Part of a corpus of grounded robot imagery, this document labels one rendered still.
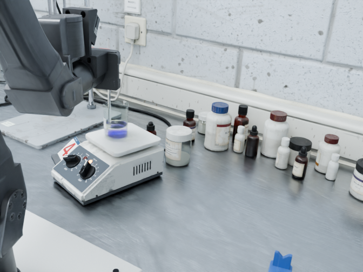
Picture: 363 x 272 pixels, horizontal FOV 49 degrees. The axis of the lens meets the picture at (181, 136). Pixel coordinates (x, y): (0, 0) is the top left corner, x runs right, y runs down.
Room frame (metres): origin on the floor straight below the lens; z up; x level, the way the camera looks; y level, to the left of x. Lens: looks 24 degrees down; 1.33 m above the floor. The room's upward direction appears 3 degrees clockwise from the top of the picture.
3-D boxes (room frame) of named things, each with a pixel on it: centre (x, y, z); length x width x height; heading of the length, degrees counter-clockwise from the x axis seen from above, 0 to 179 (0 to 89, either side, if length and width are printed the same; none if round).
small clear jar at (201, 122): (1.02, -0.07, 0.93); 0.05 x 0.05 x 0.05
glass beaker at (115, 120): (0.76, 0.14, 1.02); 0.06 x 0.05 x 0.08; 147
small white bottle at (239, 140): (0.90, -0.15, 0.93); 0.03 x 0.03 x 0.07
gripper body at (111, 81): (0.66, 0.17, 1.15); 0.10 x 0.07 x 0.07; 80
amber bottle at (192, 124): (0.95, -0.02, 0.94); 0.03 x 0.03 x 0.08
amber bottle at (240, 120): (0.97, -0.16, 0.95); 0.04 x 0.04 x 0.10
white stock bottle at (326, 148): (0.83, -0.34, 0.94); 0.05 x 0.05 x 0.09
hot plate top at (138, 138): (0.76, 0.12, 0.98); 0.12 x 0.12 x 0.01; 44
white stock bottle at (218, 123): (0.92, -0.09, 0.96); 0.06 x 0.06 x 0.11
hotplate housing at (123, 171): (0.74, 0.14, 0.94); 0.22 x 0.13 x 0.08; 134
